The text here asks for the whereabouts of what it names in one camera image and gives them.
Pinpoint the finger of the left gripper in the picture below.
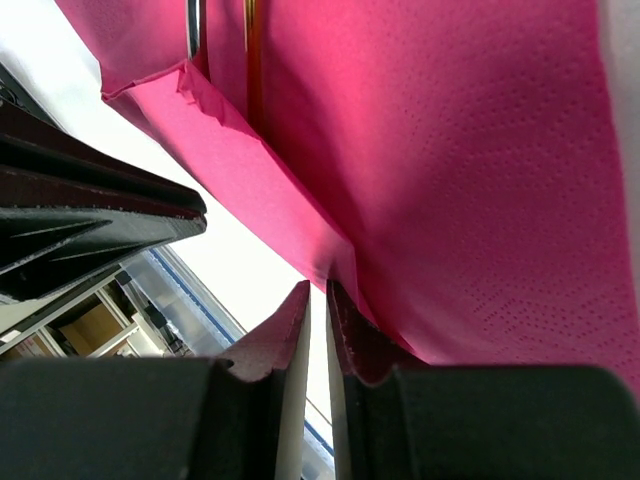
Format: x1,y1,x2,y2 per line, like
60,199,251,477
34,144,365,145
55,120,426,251
1,208,206,305
1,107,206,220

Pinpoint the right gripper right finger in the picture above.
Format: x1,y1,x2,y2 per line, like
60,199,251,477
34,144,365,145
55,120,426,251
326,281,639,479

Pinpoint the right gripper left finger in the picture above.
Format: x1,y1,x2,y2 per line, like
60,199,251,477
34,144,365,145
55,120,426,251
1,281,310,479

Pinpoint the silver fork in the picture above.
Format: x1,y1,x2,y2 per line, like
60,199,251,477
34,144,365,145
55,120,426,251
186,0,206,59

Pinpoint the magenta paper napkin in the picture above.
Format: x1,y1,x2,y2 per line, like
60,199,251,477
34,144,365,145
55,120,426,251
59,1,639,390

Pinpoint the gold ornate spoon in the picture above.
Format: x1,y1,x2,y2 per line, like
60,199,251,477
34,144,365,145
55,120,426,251
244,0,264,134

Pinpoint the aluminium mounting rail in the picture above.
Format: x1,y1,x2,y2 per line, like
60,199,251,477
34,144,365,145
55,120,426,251
118,247,335,479

